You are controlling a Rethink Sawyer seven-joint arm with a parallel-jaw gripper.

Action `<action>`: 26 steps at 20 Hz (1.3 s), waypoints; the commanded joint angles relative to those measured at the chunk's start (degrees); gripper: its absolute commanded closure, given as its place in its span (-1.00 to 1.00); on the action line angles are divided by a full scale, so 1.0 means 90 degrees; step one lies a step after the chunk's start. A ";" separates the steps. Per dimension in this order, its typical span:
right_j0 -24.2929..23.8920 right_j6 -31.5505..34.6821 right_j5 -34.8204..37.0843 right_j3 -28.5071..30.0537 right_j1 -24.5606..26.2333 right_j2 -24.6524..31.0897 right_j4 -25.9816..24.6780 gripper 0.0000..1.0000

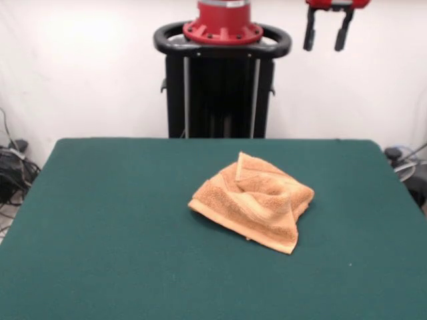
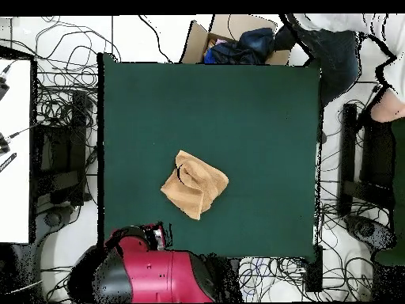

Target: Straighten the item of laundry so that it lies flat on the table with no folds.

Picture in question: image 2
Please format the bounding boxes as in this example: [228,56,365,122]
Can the orange terry towel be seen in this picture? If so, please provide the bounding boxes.
[160,150,229,221]

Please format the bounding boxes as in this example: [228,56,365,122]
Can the dark green table cloth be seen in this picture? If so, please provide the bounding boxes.
[97,51,325,264]

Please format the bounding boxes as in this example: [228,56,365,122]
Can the cardboard box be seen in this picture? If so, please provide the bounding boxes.
[179,13,291,66]

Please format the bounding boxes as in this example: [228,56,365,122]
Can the blue clothes pile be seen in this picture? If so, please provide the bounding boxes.
[203,27,275,65]

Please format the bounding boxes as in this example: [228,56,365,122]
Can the grey chair base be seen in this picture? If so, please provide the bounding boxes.
[34,204,80,237]
[343,214,397,253]

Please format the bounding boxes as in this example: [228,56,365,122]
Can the person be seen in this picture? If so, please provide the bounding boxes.
[273,13,405,124]

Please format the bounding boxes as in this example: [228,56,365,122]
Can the white table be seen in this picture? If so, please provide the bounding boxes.
[0,58,32,245]

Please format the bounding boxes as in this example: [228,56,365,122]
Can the small green table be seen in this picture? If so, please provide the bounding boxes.
[373,116,405,267]

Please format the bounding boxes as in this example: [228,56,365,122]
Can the tangle of black cables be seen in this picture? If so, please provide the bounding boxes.
[31,15,123,134]
[238,256,374,302]

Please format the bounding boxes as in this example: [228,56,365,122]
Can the black metal frame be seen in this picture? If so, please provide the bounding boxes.
[31,90,96,208]
[337,102,396,218]

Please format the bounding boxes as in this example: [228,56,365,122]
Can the black connector with cable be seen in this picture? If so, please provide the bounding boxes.
[0,124,36,156]

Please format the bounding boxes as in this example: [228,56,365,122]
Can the black device with cable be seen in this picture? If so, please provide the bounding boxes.
[0,59,17,101]

